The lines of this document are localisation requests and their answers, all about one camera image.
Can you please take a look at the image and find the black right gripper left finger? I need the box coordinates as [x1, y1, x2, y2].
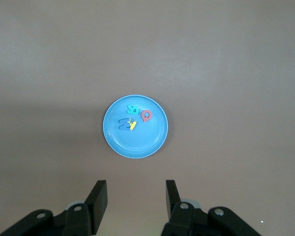
[0, 180, 108, 236]

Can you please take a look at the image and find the red foam letter G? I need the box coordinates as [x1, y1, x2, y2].
[141, 110, 153, 123]

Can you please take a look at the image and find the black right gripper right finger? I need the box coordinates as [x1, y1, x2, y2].
[160, 179, 264, 236]

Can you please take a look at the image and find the blue foam letter M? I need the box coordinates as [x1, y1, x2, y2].
[118, 118, 132, 131]

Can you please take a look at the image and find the blue plate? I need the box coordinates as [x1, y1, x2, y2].
[103, 94, 169, 159]

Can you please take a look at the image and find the teal foam letter b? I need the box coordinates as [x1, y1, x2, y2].
[126, 105, 140, 116]

